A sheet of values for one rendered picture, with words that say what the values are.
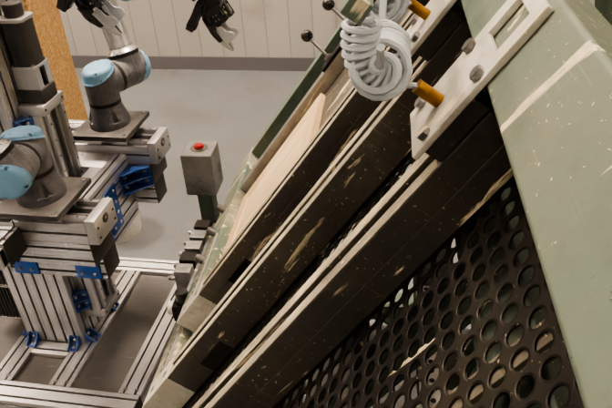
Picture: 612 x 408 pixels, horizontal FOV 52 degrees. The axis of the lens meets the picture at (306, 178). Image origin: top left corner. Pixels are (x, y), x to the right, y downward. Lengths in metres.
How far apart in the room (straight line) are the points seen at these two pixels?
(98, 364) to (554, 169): 2.38
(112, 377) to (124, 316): 0.33
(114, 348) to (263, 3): 3.43
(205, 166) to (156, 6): 3.44
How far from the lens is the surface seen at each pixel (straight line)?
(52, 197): 2.08
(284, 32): 5.44
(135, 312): 2.85
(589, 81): 0.48
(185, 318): 1.67
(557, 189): 0.43
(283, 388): 0.93
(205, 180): 2.44
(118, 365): 2.66
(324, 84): 1.97
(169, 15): 5.69
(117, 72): 2.43
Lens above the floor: 2.08
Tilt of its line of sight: 32 degrees down
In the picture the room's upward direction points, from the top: 4 degrees counter-clockwise
